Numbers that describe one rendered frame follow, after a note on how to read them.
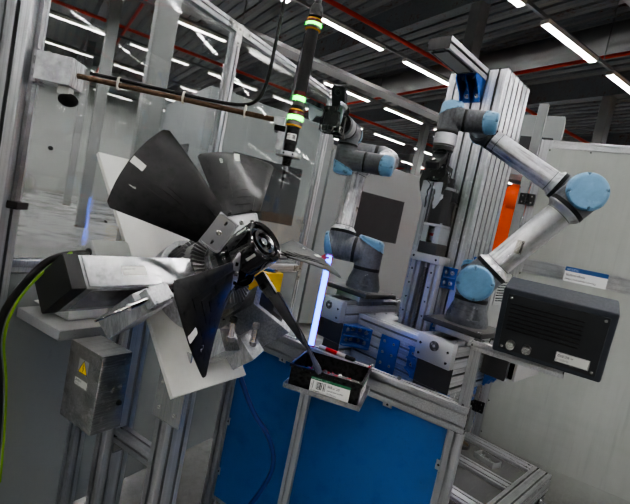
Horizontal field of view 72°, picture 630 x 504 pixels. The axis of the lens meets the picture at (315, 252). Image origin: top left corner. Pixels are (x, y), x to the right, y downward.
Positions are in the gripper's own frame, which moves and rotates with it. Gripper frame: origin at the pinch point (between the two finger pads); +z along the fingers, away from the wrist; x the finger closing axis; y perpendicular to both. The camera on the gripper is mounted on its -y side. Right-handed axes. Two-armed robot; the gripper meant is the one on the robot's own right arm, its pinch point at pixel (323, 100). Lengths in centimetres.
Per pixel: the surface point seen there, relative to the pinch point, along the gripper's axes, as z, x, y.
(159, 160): 47, 16, 30
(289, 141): 18.5, -0.7, 16.9
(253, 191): 16.2, 8.6, 31.7
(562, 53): -849, -112, -375
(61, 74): 45, 52, 13
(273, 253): 25, -5, 47
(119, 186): 54, 18, 37
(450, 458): -9, -58, 97
